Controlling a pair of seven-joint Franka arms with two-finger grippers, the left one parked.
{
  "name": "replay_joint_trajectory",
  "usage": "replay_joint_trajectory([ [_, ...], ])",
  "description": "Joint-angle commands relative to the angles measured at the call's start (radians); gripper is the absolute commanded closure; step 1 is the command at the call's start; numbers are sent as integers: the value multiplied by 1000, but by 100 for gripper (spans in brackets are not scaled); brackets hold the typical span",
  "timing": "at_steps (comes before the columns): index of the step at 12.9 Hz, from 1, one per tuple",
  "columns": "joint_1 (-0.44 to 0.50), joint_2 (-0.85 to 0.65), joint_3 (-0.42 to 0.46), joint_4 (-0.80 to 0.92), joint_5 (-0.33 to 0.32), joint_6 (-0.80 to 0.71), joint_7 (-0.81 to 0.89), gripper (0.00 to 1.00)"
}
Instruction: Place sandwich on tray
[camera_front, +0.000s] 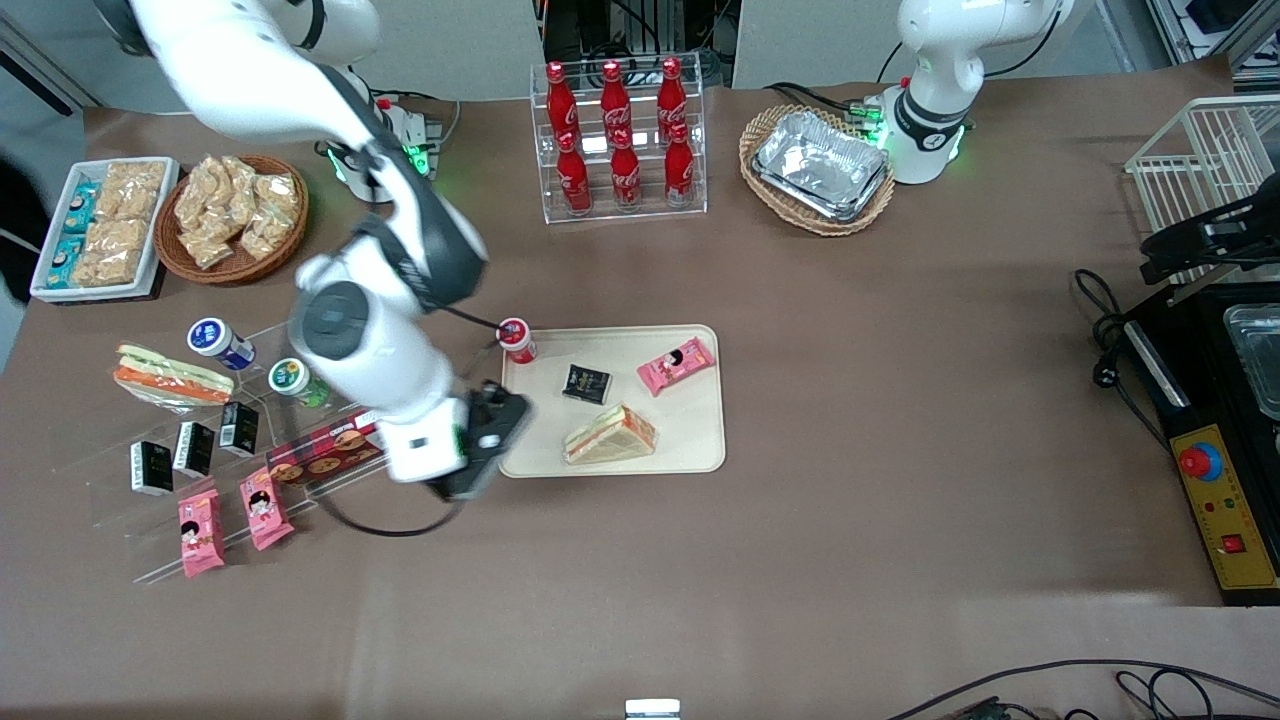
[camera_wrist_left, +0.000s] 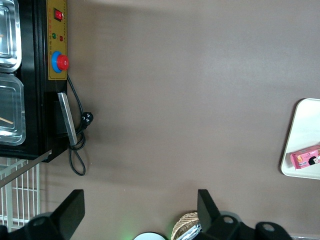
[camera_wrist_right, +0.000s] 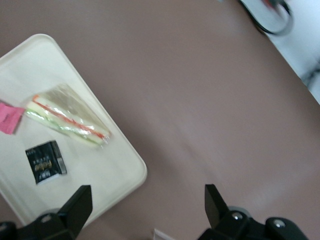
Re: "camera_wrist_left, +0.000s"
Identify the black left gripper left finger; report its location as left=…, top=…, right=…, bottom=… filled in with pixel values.
left=50, top=189, right=86, bottom=240

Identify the silver metal handle bar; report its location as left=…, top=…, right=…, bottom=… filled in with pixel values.
left=57, top=92, right=79, bottom=146

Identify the black power cable with plug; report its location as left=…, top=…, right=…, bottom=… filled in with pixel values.
left=65, top=73, right=95, bottom=177

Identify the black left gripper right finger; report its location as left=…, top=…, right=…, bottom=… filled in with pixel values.
left=196, top=188, right=221, bottom=233

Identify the pink cartoon snack packet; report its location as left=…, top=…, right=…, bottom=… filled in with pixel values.
left=289, top=144, right=320, bottom=172

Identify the beige plastic tray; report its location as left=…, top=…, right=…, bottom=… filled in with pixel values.
left=280, top=97, right=320, bottom=181

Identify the steel rectangular container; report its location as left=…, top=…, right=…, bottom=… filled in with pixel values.
left=0, top=0, right=23, bottom=74
left=0, top=73, right=27, bottom=147

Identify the white wire basket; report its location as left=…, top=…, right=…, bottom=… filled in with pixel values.
left=0, top=158, right=41, bottom=234

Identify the black machine with yellow panel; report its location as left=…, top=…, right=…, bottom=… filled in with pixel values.
left=0, top=0, right=70, bottom=189

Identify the aluminium foil tray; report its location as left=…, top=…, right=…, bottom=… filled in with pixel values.
left=179, top=223, right=203, bottom=240

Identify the light wicker basket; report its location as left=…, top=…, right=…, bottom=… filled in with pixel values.
left=170, top=211, right=202, bottom=240

